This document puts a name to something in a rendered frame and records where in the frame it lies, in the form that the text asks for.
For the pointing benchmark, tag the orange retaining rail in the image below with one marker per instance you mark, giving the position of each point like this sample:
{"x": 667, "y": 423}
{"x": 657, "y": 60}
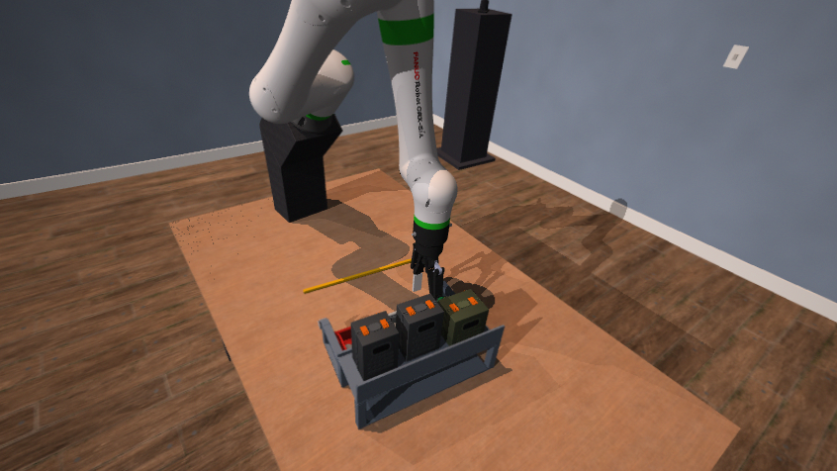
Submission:
{"x": 356, "y": 276}

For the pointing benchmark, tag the red open bin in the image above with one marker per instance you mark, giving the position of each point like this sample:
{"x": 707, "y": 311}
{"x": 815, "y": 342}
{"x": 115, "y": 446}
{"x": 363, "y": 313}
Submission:
{"x": 344, "y": 337}

